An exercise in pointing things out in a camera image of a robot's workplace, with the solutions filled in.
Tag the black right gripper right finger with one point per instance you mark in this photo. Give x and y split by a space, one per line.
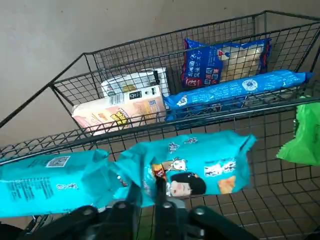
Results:
190 225

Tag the green snack packet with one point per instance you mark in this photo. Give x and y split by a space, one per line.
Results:
305 135

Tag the teal chips packet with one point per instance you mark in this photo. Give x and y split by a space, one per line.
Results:
50 185
200 160

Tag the blue cookie bag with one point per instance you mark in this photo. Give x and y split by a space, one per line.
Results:
202 62

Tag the pink snack box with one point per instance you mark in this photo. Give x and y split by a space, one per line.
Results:
112 115

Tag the long blue snack packet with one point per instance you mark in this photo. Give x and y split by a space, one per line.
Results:
225 92

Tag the white snack box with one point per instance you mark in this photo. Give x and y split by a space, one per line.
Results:
130 80

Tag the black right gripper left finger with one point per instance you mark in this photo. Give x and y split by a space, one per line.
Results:
100 225

